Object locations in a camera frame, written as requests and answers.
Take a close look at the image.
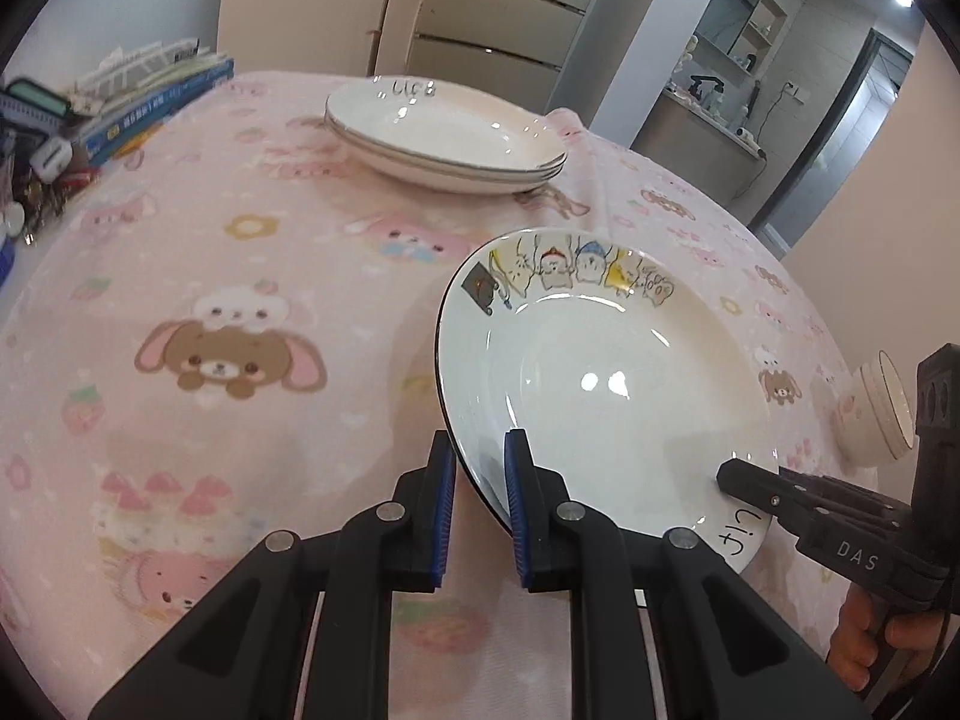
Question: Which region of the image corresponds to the white cartoon print plate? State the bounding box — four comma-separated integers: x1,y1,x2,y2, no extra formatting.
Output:
325,75,569,173
433,226,781,578
341,131,567,197

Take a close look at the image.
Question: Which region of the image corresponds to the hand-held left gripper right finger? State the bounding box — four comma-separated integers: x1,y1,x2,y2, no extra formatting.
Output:
502,429,871,720

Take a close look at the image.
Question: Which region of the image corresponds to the wooden handle broom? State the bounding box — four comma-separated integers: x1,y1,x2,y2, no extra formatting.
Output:
367,0,398,76

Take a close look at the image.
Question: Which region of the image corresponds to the beige bathroom vanity cabinet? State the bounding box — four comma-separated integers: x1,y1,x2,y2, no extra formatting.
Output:
630,88,767,205

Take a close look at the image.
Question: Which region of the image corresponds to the person's right hand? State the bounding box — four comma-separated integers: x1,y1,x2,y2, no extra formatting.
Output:
827,583,957,665

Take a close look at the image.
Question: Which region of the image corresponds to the pink cartoon print tablecloth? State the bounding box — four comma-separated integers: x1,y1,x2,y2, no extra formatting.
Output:
0,71,912,720

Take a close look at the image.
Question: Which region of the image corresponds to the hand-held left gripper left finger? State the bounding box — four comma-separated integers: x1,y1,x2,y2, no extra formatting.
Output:
88,429,458,720

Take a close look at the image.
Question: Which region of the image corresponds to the blue thick book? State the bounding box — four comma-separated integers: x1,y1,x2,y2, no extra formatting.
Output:
79,56,235,166

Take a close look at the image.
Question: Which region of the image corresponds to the dark framed glass door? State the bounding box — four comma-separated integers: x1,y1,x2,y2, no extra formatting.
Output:
750,28,925,250

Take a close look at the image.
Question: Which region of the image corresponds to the beige three-door fridge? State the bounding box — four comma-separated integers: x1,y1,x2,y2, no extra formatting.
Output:
409,0,623,102

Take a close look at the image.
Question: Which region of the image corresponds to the grey striped long box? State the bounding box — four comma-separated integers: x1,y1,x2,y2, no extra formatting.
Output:
71,37,218,117

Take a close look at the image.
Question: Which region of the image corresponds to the small white gadget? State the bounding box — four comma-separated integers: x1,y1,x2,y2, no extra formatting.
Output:
30,135,74,182

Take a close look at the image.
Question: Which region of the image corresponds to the white ribbed bowl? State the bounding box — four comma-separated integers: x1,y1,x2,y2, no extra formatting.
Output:
831,351,917,466

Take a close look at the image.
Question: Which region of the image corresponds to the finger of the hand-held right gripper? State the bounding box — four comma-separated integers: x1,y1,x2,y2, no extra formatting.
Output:
911,343,960,466
716,457,912,535

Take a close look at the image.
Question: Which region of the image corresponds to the bathroom mirror cabinet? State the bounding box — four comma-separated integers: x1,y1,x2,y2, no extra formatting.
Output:
696,0,790,82

